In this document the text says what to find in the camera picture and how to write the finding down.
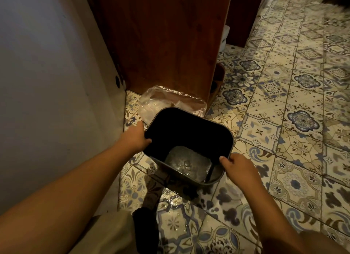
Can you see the person's left hand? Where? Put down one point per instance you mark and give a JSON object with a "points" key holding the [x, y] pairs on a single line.
{"points": [[134, 140]]}

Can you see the person's right hand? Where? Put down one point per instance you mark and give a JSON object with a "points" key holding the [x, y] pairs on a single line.
{"points": [[240, 166]]}

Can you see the person's left thumb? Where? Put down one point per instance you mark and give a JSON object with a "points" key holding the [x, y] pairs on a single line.
{"points": [[147, 141]]}

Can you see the person's right thumb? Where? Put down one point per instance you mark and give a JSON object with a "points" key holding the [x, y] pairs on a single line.
{"points": [[224, 162]]}

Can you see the black plastic waste bin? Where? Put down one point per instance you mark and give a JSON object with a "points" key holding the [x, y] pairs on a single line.
{"points": [[188, 141]]}

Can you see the person's left forearm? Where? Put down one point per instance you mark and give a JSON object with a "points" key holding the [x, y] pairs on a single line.
{"points": [[58, 192]]}

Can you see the person's right forearm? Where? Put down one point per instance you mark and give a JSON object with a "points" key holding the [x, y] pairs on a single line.
{"points": [[269, 219]]}

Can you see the clear plastic bin liner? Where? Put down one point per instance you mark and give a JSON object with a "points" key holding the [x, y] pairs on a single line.
{"points": [[153, 103]]}

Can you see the person's black shoe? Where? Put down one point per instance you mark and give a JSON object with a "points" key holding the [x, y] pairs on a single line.
{"points": [[147, 221]]}

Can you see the brown wooden cabinet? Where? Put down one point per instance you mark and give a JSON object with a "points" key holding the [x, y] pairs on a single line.
{"points": [[166, 40]]}

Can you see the white door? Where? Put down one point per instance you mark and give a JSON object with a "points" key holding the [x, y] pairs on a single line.
{"points": [[52, 92]]}

